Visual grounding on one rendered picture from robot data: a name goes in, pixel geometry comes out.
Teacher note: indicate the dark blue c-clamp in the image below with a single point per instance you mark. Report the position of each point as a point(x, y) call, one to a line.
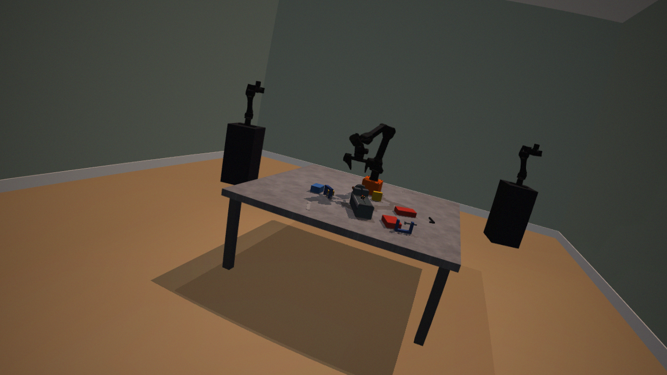
point(330, 191)
point(403, 230)

